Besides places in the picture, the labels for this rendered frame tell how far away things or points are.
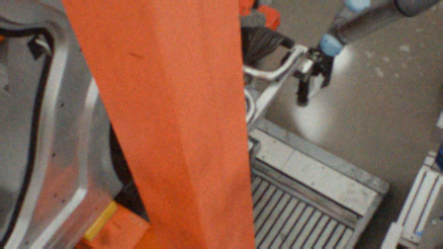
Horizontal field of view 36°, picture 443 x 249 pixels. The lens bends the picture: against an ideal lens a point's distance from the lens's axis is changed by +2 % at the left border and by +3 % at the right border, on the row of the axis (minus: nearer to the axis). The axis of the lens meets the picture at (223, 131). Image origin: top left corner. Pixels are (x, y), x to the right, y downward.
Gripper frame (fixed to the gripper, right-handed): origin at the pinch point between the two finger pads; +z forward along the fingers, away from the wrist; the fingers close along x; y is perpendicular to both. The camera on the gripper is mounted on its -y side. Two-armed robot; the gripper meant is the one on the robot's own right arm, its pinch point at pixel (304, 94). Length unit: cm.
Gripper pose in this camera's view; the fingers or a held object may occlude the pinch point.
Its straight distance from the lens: 221.1
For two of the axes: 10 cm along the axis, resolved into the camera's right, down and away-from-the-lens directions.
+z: -5.0, 7.6, -4.2
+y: -2.1, -5.7, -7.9
